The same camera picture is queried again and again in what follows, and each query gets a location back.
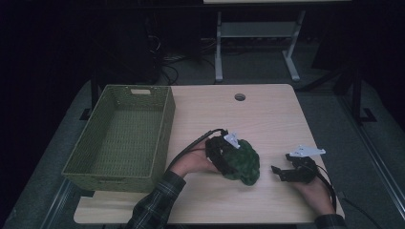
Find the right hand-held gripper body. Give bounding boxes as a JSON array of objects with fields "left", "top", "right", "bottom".
[{"left": 285, "top": 145, "right": 327, "bottom": 184}]

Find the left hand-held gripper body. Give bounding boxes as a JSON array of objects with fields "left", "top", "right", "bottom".
[{"left": 204, "top": 132, "right": 242, "bottom": 171}]

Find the person's left hand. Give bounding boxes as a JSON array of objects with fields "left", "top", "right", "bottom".
[{"left": 171, "top": 139, "right": 221, "bottom": 178}]

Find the metal floor rail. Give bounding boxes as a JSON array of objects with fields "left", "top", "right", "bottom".
[
  {"left": 39, "top": 177, "right": 75, "bottom": 229},
  {"left": 337, "top": 94, "right": 405, "bottom": 220}
]

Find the person's right hand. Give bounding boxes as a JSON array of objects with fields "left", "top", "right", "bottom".
[{"left": 292, "top": 179, "right": 335, "bottom": 218}]

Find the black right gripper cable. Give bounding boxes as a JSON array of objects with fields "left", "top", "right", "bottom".
[{"left": 313, "top": 165, "right": 338, "bottom": 213}]

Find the tangle of black floor cables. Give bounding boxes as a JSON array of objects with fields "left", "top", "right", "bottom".
[{"left": 146, "top": 34, "right": 218, "bottom": 85}]

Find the black metal stand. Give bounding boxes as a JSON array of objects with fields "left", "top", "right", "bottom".
[{"left": 330, "top": 63, "right": 378, "bottom": 125}]

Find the thin black floor cable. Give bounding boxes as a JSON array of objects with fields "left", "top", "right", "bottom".
[{"left": 342, "top": 198, "right": 383, "bottom": 229}]

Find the white metal rack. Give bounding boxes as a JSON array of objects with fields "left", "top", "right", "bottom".
[{"left": 202, "top": 0, "right": 352, "bottom": 83}]

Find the green fleece pet garment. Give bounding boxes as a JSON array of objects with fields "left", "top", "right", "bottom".
[{"left": 223, "top": 138, "right": 261, "bottom": 187}]

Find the green woven basket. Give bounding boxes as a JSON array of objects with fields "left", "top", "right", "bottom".
[{"left": 61, "top": 84, "right": 177, "bottom": 194}]

